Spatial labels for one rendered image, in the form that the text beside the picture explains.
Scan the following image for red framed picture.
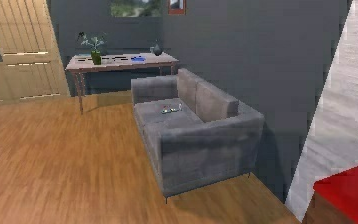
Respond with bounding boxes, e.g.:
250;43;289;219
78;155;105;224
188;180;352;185
167;0;187;16

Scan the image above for landscape picture on wall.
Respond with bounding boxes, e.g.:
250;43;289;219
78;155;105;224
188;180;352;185
109;0;163;18

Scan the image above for wooden side table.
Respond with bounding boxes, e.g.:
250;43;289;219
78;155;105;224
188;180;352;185
64;51;180;116

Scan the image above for grey two-seat sofa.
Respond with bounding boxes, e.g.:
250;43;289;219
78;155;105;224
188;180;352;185
130;67;266;205

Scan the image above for dark round vase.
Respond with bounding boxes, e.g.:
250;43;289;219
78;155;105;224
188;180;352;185
152;42;164;57

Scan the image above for house plant in green pot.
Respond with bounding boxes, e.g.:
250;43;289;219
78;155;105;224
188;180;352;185
77;31;109;66

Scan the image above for remote control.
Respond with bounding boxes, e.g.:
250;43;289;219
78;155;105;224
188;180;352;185
160;103;184;115

